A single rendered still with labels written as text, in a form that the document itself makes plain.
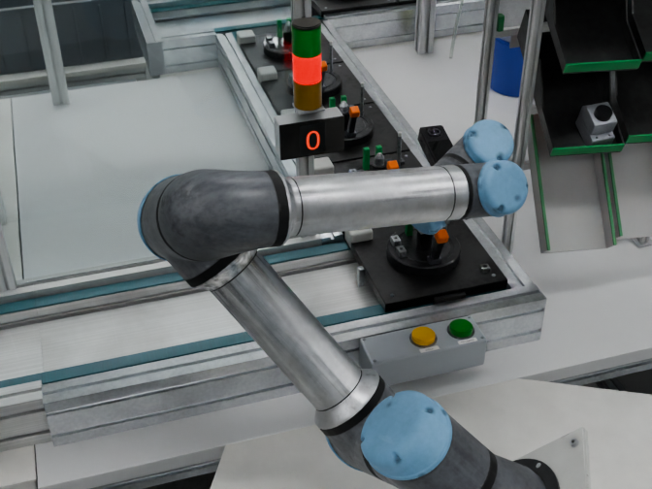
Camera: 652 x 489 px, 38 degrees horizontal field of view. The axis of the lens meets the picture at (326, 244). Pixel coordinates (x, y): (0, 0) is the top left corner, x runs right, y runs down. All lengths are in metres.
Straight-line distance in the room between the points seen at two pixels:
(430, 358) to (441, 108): 1.08
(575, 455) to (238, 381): 0.58
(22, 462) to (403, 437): 0.69
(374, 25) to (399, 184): 1.70
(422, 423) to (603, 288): 0.82
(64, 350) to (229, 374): 0.31
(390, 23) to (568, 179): 1.19
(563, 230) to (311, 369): 0.70
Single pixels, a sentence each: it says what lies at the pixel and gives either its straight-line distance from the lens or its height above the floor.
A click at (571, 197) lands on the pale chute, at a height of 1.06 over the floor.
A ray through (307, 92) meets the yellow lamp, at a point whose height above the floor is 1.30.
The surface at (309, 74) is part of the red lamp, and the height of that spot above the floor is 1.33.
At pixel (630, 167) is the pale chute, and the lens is 1.92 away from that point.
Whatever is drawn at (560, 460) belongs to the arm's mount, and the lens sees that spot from 1.37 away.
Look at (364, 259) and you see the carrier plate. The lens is 1.78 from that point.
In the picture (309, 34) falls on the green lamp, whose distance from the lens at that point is 1.61.
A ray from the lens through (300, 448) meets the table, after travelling 1.58.
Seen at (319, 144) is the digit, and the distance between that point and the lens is 1.70.
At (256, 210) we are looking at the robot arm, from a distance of 1.12.
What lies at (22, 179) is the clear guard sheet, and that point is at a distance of 1.71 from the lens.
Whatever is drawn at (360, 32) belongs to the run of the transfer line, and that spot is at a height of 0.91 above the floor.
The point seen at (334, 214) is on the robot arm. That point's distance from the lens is 1.17.
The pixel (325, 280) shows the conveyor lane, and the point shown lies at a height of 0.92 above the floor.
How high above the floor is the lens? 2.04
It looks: 36 degrees down
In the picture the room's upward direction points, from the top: 1 degrees counter-clockwise
